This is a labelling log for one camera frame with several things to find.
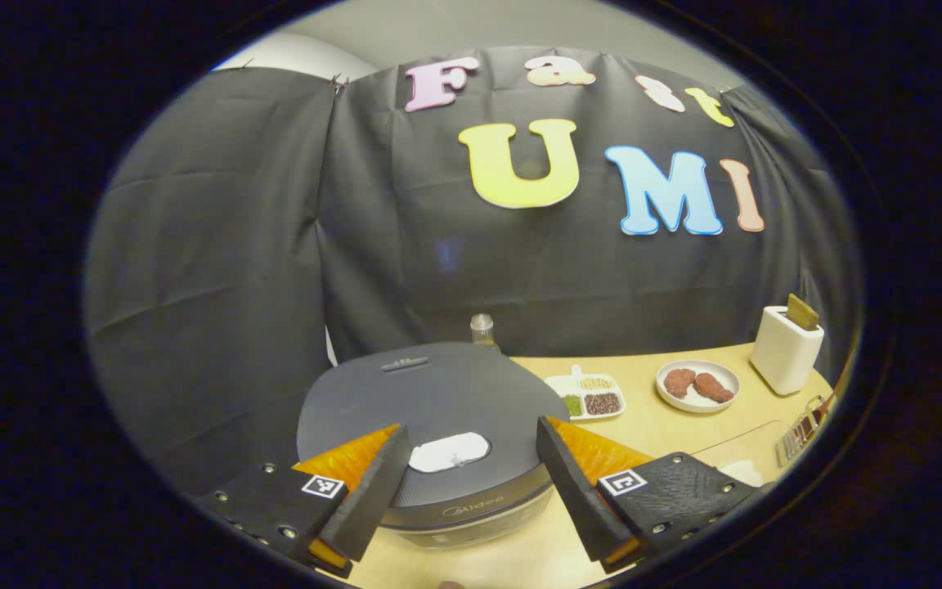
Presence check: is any white divided bean dish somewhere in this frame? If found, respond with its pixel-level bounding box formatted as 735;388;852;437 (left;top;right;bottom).
545;366;626;422

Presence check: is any white toaster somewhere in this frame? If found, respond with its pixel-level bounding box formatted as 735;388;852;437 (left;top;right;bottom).
750;305;825;397

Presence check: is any black backdrop cloth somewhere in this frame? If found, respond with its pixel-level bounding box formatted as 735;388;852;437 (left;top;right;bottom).
83;45;864;500

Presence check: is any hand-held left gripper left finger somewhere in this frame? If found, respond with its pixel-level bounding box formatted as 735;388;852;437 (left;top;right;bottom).
193;424;413;580

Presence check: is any round white plate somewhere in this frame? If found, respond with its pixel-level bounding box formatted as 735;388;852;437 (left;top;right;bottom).
656;360;741;414

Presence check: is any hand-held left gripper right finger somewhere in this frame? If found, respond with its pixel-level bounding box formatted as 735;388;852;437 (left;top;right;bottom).
536;416;766;573

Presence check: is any dark grey rice cooker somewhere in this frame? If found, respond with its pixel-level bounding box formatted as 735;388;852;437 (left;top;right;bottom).
297;342;570;551

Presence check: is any small glass bottle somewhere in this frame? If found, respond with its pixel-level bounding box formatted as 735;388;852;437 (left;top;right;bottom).
469;313;500;353

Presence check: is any white rice container clear lid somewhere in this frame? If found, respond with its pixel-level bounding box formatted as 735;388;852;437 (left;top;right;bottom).
684;420;795;492

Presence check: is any wire chopstick holder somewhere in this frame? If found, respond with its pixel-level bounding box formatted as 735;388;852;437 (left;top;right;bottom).
775;395;828;469

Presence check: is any brown toast slice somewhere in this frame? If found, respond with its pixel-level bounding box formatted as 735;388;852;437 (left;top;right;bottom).
786;294;820;331

